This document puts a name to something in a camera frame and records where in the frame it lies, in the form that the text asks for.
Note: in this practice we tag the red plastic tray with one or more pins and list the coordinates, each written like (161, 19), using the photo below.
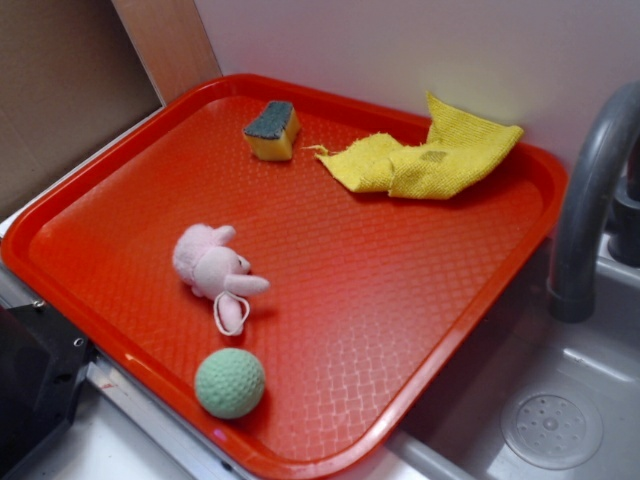
(369, 295)

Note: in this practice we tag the brown cardboard panel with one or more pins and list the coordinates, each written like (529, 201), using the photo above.
(76, 74)

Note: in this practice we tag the pink plush bunny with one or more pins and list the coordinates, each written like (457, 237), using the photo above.
(204, 261)

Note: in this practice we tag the green dimpled ball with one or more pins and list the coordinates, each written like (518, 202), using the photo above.
(230, 383)

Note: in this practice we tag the yellow sponge with green scourer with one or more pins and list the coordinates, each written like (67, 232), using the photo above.
(272, 134)

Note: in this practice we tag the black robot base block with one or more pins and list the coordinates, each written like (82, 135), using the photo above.
(44, 359)

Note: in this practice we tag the grey toy sink basin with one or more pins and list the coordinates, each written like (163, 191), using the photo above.
(530, 397)

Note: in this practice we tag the grey toy faucet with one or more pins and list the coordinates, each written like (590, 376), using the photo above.
(602, 195)

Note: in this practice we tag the yellow microfiber cloth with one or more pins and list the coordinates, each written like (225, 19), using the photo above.
(460, 150)

